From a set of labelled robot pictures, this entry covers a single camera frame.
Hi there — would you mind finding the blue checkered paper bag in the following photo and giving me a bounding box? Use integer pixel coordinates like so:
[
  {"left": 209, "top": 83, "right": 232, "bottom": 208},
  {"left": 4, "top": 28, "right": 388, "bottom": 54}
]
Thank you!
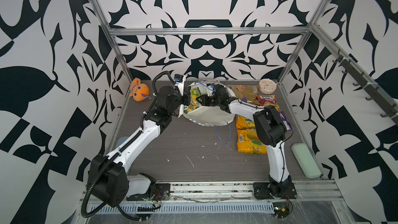
[{"left": 179, "top": 79, "right": 235, "bottom": 133}]

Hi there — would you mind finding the green snack packet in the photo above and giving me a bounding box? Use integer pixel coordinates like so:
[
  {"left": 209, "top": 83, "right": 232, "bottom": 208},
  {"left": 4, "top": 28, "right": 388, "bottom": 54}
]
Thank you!
[{"left": 183, "top": 87, "right": 202, "bottom": 114}]

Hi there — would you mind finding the gold snack packet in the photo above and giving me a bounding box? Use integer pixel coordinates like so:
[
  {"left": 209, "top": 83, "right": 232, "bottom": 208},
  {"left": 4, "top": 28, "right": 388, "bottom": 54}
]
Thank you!
[{"left": 229, "top": 85, "right": 258, "bottom": 104}]

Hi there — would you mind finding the yellow snack packet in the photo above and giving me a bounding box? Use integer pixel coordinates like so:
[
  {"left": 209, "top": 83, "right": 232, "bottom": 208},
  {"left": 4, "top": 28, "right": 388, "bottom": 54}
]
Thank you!
[
  {"left": 236, "top": 115, "right": 255, "bottom": 130},
  {"left": 237, "top": 129, "right": 267, "bottom": 155}
]

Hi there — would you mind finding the Fox's fruits candy packet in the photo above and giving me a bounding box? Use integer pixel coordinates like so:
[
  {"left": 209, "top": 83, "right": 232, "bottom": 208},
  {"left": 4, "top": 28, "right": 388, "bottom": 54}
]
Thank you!
[{"left": 256, "top": 95, "right": 280, "bottom": 111}]

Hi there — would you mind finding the purple snack packet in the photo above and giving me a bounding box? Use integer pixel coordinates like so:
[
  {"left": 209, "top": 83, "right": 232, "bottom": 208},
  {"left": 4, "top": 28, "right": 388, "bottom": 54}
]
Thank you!
[{"left": 279, "top": 111, "right": 293, "bottom": 131}]

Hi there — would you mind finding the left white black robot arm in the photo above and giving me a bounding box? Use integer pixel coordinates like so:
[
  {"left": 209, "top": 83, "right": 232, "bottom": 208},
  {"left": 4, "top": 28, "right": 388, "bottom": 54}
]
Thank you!
[{"left": 82, "top": 83, "right": 189, "bottom": 207}]

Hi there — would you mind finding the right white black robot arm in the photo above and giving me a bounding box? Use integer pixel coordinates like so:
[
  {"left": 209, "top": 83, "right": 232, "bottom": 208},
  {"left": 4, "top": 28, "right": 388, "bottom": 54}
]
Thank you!
[{"left": 197, "top": 85, "right": 292, "bottom": 192}]

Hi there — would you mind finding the orange plush toy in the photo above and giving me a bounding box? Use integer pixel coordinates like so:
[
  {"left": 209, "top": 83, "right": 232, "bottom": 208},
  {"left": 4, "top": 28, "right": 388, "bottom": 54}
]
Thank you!
[{"left": 129, "top": 78, "right": 151, "bottom": 102}]

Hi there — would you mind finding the pink round timer clock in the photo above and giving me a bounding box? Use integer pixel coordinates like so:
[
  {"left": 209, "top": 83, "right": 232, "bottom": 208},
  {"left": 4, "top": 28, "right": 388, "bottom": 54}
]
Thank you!
[{"left": 258, "top": 78, "right": 277, "bottom": 94}]

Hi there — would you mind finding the blue grey block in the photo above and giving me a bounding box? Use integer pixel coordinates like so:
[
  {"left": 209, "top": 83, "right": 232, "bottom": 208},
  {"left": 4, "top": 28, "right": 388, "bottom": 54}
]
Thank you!
[{"left": 117, "top": 136, "right": 128, "bottom": 146}]

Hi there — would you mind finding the green sponge block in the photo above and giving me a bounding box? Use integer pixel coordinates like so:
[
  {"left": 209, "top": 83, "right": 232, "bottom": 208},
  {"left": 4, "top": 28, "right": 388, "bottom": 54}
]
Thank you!
[{"left": 291, "top": 143, "right": 322, "bottom": 179}]

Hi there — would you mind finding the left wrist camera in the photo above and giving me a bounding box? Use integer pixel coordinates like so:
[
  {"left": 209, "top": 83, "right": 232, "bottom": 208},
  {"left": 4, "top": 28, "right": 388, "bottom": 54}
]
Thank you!
[{"left": 174, "top": 74, "right": 186, "bottom": 95}]

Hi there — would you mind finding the black corrugated cable conduit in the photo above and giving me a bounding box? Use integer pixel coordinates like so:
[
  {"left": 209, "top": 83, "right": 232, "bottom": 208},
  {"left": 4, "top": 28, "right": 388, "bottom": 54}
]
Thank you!
[{"left": 80, "top": 71, "right": 176, "bottom": 222}]

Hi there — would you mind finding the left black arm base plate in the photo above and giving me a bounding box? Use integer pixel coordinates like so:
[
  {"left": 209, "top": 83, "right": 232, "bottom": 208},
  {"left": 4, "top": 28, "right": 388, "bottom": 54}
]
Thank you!
[{"left": 126, "top": 183, "right": 171, "bottom": 201}]

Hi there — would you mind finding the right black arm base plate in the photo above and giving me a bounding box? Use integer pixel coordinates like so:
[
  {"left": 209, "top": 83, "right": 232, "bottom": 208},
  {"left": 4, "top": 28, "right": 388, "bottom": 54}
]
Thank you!
[{"left": 253, "top": 180, "right": 297, "bottom": 200}]

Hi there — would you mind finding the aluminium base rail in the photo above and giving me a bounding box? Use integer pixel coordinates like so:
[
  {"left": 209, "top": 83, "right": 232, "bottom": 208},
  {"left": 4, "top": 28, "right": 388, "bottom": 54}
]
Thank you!
[{"left": 77, "top": 178, "right": 346, "bottom": 215}]

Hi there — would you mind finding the grey wall hook rack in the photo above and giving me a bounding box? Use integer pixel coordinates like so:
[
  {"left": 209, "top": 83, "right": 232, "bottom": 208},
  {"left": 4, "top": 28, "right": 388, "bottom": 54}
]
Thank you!
[{"left": 333, "top": 49, "right": 398, "bottom": 125}]

